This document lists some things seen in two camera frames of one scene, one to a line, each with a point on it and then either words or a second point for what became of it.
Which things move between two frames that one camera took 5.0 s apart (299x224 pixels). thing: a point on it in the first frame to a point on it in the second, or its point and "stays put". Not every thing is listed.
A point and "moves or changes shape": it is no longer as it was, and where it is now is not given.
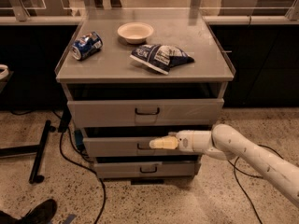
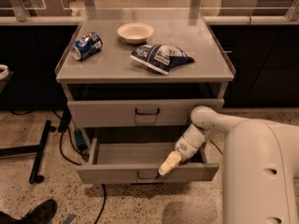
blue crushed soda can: x=87 y=45 stays put
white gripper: x=184 y=141 to x=183 y=147
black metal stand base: x=35 y=149 stays put
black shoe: x=42 y=213 stays put
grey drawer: x=121 y=145 moves or changes shape
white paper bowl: x=135 y=33 stays put
